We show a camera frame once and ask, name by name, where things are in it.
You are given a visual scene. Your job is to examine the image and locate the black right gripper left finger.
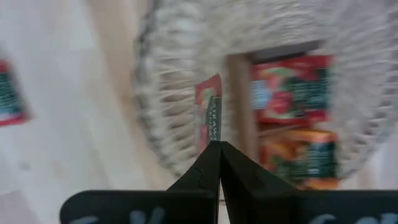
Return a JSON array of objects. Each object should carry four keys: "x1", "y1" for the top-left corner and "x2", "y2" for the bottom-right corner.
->
[{"x1": 59, "y1": 140, "x2": 221, "y2": 224}]

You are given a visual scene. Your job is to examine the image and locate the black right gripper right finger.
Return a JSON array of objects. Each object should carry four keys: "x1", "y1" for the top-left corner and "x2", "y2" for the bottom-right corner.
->
[{"x1": 220, "y1": 141, "x2": 398, "y2": 224}]

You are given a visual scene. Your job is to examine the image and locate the orange peach tea sachet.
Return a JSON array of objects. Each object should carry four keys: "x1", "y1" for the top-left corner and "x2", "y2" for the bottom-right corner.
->
[{"x1": 259, "y1": 129, "x2": 340, "y2": 190}]

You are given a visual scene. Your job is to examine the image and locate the wooden three-compartment box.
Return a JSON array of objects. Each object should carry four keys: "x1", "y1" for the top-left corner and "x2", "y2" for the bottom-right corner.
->
[{"x1": 224, "y1": 40, "x2": 340, "y2": 190}]

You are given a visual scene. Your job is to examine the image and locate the red strawberry tea sachet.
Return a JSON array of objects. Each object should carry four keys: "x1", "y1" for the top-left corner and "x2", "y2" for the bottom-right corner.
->
[
  {"x1": 250, "y1": 55, "x2": 333, "y2": 126},
  {"x1": 0, "y1": 60, "x2": 29, "y2": 127},
  {"x1": 195, "y1": 73, "x2": 223, "y2": 155}
]

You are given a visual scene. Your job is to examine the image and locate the round woven straw placemat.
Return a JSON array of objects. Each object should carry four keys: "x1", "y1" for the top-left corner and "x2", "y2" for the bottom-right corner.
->
[{"x1": 132, "y1": 0, "x2": 398, "y2": 187}]

